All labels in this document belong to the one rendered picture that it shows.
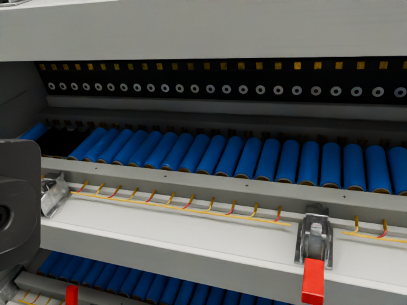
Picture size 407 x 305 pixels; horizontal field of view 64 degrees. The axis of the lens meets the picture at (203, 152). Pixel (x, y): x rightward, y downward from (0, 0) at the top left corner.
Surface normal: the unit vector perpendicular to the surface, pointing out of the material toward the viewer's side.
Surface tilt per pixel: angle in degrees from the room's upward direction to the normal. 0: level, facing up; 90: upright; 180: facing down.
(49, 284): 20
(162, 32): 110
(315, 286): 0
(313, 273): 0
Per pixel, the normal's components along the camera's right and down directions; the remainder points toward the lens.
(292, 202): -0.31, 0.59
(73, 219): -0.13, -0.81
